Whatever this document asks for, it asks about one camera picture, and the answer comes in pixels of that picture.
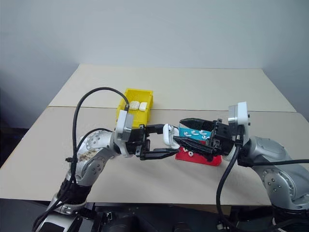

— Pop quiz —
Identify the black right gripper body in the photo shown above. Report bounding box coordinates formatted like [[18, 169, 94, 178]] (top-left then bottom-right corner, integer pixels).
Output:
[[208, 118, 236, 157]]

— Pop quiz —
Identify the blue earbud tray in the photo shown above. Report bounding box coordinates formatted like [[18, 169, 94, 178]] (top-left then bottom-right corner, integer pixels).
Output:
[[179, 125, 213, 143]]

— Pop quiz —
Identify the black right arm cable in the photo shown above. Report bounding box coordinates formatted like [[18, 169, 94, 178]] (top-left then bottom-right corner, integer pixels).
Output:
[[215, 131, 244, 232]]

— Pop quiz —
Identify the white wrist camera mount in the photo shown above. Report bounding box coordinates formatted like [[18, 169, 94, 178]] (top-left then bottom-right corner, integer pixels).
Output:
[[113, 111, 135, 147], [227, 101, 252, 144]]

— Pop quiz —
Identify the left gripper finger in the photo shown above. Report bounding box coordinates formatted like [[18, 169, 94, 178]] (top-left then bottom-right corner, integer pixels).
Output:
[[139, 147, 181, 161], [145, 123, 168, 135]]

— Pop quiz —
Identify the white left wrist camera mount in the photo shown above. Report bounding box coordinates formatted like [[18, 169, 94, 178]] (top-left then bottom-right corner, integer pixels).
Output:
[[113, 111, 135, 147]]

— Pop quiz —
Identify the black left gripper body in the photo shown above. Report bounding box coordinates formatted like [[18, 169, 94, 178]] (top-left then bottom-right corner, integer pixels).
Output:
[[125, 124, 152, 160]]

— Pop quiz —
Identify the yellow plastic bin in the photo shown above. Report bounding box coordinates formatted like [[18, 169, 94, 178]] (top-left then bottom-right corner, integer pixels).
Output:
[[115, 88, 155, 129]]

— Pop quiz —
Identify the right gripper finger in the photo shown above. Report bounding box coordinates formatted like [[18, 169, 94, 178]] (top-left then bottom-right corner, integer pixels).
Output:
[[179, 117, 216, 134], [173, 135, 217, 162]]

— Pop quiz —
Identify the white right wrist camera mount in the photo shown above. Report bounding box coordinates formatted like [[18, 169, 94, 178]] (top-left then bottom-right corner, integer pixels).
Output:
[[227, 101, 252, 144]]

